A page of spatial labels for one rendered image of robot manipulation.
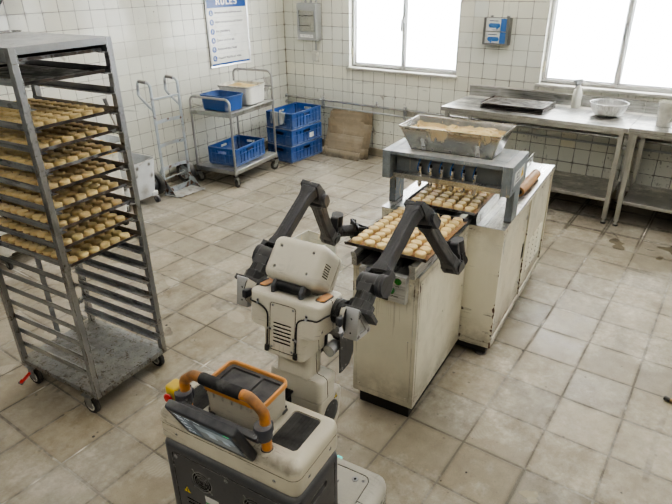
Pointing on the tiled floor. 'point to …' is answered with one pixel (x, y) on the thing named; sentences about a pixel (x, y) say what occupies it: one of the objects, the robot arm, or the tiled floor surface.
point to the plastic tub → (313, 239)
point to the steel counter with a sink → (636, 126)
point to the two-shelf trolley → (232, 134)
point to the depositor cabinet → (497, 259)
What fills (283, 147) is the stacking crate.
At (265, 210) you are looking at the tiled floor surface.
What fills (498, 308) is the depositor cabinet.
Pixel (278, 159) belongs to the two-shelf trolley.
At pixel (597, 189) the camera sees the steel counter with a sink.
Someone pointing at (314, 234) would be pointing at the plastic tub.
